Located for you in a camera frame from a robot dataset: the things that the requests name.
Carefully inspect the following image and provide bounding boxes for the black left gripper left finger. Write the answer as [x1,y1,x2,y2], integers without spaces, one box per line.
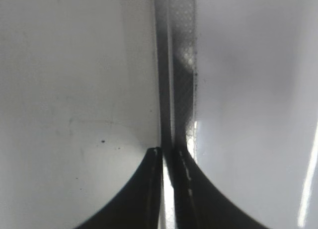
[78,147,162,229]

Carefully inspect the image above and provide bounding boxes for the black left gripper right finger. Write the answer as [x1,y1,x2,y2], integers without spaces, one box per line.
[172,149,263,229]

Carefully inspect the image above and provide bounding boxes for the white board with grey frame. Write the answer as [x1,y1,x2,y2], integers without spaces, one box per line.
[0,0,318,229]

